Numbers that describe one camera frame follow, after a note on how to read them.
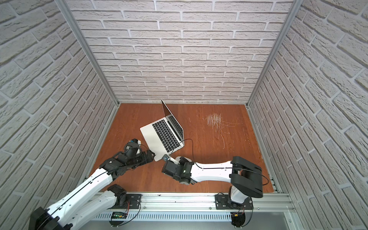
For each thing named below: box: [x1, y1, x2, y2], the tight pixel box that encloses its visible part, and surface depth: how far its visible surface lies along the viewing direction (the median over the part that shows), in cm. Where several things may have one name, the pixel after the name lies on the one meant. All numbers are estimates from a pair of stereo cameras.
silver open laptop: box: [139, 99, 185, 162], surface depth 100 cm
